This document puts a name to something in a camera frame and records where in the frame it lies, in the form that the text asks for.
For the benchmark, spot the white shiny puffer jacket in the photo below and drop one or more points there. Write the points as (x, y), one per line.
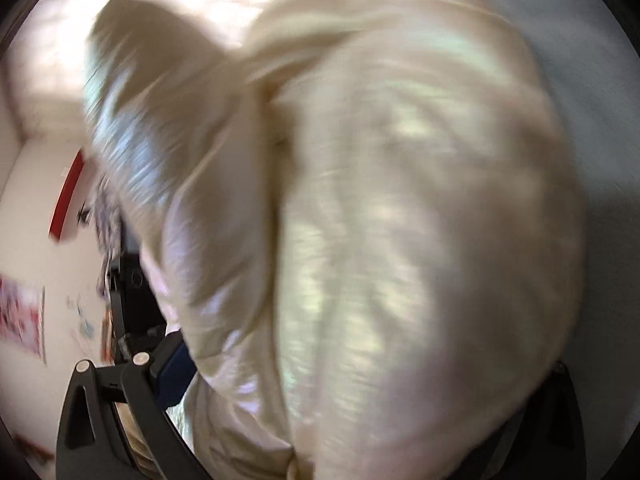
(367, 228)

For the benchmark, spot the folded floral purple blanket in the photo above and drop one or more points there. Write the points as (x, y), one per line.
(108, 222)

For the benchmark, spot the white floral curtain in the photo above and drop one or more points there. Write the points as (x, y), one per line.
(56, 43)

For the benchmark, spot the blue-grey bed blanket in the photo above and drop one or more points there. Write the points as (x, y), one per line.
(589, 51)

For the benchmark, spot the red wall shelf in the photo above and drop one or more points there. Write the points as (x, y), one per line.
(62, 205)

